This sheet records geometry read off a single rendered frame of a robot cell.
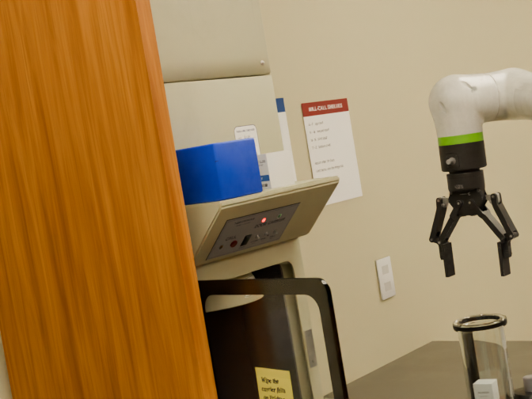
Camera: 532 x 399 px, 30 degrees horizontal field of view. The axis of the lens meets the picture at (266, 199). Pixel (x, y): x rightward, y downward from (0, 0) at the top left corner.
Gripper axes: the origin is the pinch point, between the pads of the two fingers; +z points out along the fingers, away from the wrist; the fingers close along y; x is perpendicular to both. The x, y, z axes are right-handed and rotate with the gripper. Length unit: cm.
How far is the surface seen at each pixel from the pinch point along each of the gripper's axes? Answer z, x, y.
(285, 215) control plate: -19, -51, -8
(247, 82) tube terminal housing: -43, -46, -16
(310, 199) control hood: -20.9, -45.0, -6.1
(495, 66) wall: -46, 139, -58
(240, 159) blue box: -30, -63, -5
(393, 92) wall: -41, 71, -58
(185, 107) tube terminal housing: -40, -62, -16
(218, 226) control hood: -20, -69, -7
